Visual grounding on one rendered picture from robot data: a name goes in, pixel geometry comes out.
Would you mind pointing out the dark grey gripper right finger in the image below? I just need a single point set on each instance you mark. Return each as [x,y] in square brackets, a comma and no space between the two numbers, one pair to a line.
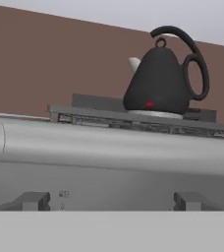
[187,200]

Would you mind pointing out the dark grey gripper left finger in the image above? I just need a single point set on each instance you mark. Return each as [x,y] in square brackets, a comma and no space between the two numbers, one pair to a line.
[35,200]

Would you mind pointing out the black kettle with white base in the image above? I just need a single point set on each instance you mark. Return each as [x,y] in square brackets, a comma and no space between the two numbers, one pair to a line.
[158,82]

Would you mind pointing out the grey oven door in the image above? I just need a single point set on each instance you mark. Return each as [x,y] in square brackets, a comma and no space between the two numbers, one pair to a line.
[117,190]

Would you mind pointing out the grey stove hob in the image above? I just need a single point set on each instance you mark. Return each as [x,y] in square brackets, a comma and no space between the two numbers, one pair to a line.
[117,114]

